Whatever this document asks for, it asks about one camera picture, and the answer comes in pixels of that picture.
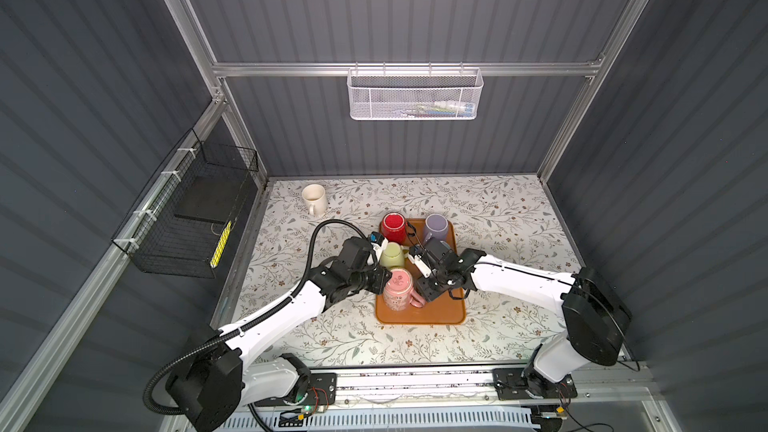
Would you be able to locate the red mug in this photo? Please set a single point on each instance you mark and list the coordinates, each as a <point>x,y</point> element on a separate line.
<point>397,229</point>

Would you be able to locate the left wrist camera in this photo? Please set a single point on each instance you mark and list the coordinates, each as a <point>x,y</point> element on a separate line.
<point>379,244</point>

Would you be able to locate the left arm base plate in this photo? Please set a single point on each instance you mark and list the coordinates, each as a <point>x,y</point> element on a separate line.
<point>316,389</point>

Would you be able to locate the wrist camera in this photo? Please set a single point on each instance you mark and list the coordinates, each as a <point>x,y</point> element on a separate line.
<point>420,264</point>
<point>379,244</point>

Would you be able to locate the purple mug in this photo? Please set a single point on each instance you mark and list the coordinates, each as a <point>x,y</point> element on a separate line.
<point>436,226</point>

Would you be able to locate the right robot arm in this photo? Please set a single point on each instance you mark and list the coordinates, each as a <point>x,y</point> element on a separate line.
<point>596,319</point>

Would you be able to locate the white slotted cable duct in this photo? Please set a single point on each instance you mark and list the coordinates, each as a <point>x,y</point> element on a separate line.
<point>392,419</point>

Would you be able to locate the white mug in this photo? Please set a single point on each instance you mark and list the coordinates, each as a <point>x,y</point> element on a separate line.
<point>315,199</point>

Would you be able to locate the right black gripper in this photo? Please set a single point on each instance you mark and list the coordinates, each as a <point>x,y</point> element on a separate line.
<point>423,289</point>

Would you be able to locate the pink patterned mug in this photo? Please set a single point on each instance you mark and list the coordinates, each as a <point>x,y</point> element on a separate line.
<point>400,293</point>

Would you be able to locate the yellow marker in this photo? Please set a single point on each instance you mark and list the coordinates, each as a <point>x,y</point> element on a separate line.
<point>220,246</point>

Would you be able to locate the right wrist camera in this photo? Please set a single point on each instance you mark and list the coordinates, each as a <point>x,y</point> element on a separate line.
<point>420,264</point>

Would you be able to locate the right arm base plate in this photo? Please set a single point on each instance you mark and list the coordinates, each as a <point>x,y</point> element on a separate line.
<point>517,383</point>

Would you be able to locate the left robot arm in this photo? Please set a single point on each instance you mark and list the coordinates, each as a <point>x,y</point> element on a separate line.
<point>209,382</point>

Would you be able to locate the light green mug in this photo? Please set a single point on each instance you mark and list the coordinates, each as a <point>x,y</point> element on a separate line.
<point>392,256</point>

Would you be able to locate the orange plastic tray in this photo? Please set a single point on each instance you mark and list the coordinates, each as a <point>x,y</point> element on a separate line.
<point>442,311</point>

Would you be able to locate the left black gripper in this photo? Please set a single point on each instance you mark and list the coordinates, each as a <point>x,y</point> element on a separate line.
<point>380,279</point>

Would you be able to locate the black wire basket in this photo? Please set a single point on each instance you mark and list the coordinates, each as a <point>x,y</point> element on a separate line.
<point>205,185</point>

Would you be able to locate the aluminium rail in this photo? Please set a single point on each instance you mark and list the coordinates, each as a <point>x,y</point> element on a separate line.
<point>486,381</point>

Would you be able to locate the white wire mesh basket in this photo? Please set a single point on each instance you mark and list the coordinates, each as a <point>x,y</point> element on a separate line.
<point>414,94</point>

